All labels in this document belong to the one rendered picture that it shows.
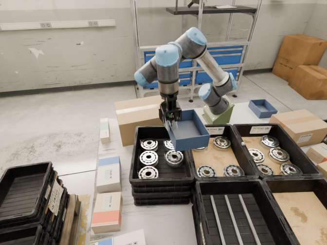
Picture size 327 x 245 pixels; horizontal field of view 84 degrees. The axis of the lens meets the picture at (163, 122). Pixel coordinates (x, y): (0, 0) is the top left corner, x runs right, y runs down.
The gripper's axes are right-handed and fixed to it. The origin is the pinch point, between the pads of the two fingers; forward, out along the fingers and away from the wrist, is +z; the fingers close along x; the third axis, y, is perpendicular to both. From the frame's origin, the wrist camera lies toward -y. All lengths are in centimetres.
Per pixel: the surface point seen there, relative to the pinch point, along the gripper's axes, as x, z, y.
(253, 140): 56, 33, -12
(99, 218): -39, 32, 17
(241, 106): 82, 47, -68
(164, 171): -5.1, 28.6, 1.5
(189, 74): 71, 67, -197
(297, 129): 88, 32, -13
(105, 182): -36.6, 30.2, -0.5
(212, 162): 22.9, 30.4, 0.3
